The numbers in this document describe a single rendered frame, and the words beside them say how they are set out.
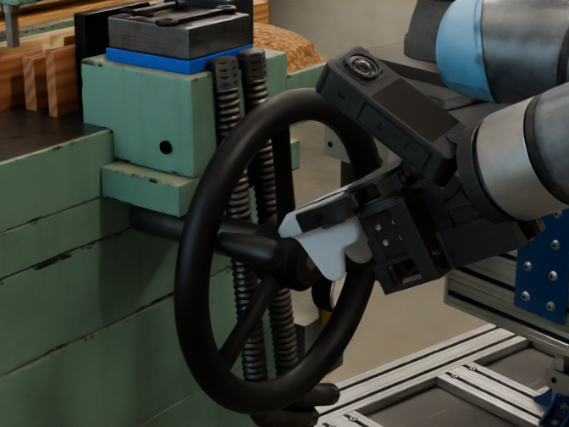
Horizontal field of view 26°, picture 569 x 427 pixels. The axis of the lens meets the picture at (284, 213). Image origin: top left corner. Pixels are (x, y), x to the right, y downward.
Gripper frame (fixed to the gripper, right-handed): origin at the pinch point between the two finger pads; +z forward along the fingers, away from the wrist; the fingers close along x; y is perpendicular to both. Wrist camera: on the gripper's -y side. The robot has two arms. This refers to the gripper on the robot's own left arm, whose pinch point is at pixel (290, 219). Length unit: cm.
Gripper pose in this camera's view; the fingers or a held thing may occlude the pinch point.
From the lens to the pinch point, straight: 95.4
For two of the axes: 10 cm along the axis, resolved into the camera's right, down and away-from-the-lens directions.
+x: 6.1, -3.5, 7.2
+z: -6.7, 2.7, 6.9
